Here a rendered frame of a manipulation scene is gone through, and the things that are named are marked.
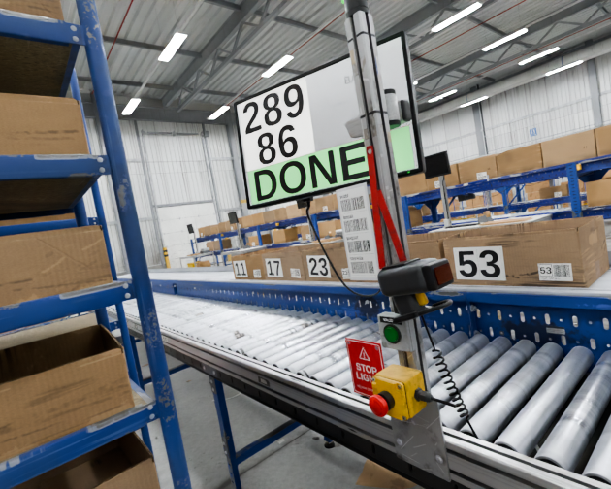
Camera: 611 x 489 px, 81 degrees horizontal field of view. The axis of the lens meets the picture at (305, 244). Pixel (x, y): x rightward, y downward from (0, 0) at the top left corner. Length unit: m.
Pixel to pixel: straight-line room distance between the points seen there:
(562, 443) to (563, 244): 0.58
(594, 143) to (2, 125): 5.68
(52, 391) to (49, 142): 0.37
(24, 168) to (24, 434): 0.37
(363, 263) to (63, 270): 0.53
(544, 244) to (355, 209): 0.64
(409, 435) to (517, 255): 0.66
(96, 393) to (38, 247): 0.24
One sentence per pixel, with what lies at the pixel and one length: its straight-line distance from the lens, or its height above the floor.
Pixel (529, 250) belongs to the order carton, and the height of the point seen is 1.00.
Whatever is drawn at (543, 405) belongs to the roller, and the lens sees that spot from 0.92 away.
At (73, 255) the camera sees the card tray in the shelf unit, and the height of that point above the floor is 1.20.
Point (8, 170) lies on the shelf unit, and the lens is 0.64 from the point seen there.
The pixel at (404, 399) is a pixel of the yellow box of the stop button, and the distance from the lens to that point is 0.72.
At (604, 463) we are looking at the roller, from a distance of 0.78.
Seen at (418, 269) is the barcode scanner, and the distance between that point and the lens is 0.61.
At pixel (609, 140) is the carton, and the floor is 1.55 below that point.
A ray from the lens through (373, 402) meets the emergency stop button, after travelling 0.71.
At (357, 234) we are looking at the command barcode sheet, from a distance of 0.75.
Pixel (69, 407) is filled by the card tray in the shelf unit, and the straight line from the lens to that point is 0.68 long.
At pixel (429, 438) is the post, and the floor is 0.74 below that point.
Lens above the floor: 1.18
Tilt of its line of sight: 3 degrees down
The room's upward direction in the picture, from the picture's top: 10 degrees counter-clockwise
